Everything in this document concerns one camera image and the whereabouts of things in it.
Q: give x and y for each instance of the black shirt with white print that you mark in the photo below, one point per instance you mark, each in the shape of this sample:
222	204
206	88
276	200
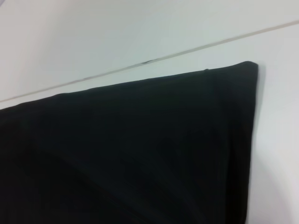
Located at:
128	151

